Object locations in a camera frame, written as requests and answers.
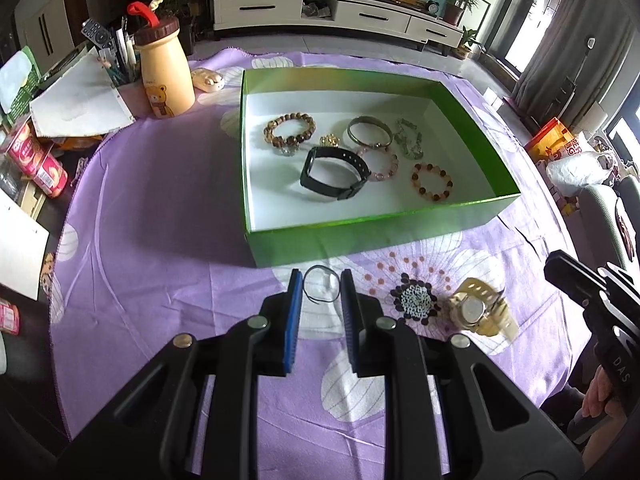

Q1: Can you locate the white tv cabinet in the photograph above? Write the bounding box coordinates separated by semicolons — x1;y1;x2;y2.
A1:
210;0;465;53

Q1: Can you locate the silver bangle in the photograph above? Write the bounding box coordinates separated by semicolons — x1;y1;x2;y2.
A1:
346;116;394;150

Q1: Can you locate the black and white bead bracelet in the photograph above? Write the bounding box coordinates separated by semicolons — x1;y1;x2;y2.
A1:
389;274;442;322

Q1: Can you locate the cream bear-shaped case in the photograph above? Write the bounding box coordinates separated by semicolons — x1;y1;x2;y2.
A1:
191;66;226;93

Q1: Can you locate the person's right hand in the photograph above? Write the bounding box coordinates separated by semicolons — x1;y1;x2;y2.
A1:
581;364;622;419

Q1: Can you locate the grey curtain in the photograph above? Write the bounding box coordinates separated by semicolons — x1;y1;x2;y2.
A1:
510;0;621;126

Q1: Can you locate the black wristband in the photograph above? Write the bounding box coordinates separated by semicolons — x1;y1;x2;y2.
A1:
299;146;371;202

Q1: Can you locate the white card sheet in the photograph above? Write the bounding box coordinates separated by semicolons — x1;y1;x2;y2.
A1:
0;190;51;301

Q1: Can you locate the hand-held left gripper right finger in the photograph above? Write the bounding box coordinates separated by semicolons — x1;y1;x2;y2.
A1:
339;269;586;480

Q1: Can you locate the brown wooden bead bracelet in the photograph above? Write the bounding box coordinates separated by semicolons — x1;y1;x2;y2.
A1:
263;112;317;153

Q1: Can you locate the grey remote control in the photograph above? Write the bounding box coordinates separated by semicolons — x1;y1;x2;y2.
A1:
80;17;113;53

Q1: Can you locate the bushy dark potted plant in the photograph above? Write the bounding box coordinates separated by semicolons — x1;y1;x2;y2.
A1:
160;0;206;56

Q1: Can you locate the tall potted plant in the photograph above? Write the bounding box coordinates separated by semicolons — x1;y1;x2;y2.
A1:
442;0;478;26

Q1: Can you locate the silver chain bracelet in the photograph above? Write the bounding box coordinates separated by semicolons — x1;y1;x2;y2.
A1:
392;118;426;160

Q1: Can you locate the white plastic bag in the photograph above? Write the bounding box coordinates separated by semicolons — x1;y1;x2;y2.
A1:
546;150;618;196

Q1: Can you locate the small potted plant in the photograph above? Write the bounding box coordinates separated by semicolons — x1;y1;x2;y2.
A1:
455;27;483;61

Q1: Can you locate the reddish bead bracelet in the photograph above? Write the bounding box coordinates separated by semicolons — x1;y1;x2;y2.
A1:
411;161;455;203

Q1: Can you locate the cream wristwatch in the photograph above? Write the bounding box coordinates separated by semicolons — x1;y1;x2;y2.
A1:
446;276;521;345

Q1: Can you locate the white paper sheet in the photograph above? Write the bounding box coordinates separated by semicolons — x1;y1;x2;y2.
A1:
29;50;137;138

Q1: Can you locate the green cardboard box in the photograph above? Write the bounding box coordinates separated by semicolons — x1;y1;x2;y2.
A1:
240;67;522;268

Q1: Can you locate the pink bead bracelet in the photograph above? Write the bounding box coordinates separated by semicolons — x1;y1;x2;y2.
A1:
357;146;401;182

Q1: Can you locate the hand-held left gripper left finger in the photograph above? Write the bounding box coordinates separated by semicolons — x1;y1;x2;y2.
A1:
57;267;305;480

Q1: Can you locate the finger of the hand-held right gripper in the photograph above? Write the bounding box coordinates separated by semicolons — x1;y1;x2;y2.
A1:
544;250;615;312
599;265;640;311

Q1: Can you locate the orange shopping bag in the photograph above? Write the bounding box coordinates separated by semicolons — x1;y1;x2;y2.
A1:
525;117;591;163

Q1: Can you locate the thin black wire ring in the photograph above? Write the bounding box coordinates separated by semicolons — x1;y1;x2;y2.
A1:
302;265;343;306

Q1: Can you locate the grey chair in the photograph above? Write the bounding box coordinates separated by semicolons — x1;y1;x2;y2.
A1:
580;175;640;271

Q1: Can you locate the green and white paper bag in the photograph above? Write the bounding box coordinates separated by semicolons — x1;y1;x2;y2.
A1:
0;47;43;126

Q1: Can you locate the yellow bear bottle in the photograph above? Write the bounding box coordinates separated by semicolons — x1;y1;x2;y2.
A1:
126;0;197;120

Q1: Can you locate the pen holder with pens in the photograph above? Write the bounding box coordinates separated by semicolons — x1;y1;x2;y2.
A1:
100;15;142;86

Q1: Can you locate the purple floral tablecloth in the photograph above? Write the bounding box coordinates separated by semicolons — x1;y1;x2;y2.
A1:
49;46;596;480

